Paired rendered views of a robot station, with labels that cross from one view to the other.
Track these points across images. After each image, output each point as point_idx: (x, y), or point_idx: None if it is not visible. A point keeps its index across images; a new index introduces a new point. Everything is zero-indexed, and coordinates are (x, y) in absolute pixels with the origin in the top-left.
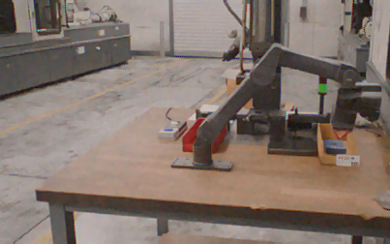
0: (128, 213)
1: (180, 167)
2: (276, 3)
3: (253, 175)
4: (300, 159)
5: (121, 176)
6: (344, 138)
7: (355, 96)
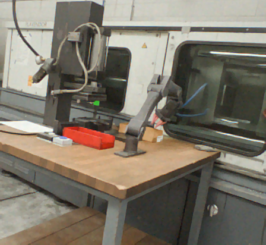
0: (152, 188)
1: (129, 156)
2: None
3: (156, 152)
4: (142, 142)
5: (128, 167)
6: None
7: (178, 103)
